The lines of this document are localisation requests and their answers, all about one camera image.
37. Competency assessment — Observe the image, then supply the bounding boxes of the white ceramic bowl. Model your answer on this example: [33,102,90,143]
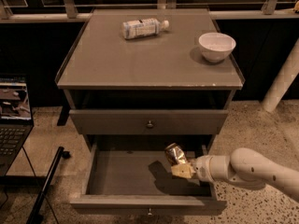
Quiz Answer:
[198,33,236,63]

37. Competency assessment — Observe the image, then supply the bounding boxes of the black laptop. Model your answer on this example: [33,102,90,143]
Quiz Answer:
[0,74,34,176]

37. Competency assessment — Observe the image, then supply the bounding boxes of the closed grey top drawer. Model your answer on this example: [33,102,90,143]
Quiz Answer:
[69,109,228,135]

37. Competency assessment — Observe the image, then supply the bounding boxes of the black laptop cable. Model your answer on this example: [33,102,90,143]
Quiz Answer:
[0,147,60,224]

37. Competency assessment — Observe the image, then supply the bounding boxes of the black stand leg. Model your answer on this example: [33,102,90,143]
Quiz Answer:
[26,147,66,224]

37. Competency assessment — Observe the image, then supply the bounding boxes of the crushed orange soda can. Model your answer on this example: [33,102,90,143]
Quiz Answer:
[164,143,188,166]

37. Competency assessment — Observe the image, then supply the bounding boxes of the metal railing with glass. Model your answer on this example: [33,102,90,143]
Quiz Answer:
[0,0,299,22]

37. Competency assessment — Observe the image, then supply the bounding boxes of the white diagonal pole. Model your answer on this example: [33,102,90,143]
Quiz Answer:
[261,38,299,112]

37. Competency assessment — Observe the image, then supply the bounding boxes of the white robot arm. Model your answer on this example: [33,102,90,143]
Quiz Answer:
[166,147,299,202]

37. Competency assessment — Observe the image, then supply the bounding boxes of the open grey middle drawer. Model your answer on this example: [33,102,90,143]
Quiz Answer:
[70,135,226,216]

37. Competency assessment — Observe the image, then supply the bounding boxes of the grey drawer cabinet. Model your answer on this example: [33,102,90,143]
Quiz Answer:
[56,9,244,148]

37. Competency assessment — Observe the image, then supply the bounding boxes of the white plastic bottle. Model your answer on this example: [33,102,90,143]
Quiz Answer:
[121,18,169,40]

